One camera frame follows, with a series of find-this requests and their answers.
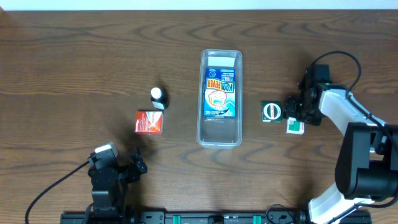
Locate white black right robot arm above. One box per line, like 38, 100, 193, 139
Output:
284, 83, 397, 223

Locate blue Kool Fever box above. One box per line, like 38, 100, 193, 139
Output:
203, 68, 236, 118

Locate red orange Panadol box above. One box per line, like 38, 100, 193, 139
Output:
135, 111, 164, 134

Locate clear plastic container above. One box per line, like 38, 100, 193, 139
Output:
197, 49, 243, 149

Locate green Zam-Buk box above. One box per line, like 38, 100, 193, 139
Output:
261, 101, 283, 123

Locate dark bottle white cap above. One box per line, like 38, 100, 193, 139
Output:
150, 87, 169, 110

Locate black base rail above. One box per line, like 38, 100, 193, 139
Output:
60, 210, 373, 224

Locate white green Panadol box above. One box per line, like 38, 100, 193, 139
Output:
286, 118, 305, 135

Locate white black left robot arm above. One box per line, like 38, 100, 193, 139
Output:
88, 148, 147, 219

